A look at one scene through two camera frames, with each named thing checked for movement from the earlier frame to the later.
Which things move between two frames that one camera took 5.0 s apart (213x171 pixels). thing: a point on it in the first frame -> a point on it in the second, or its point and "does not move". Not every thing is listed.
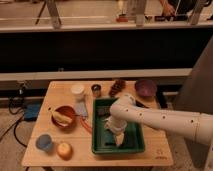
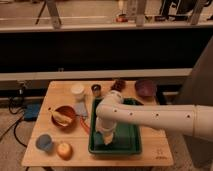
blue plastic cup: (44, 142) does not move
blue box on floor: (31, 111) does not move
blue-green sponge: (110, 144) -> (99, 138)
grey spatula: (81, 108) does not move
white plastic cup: (78, 91) does not move
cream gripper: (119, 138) -> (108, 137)
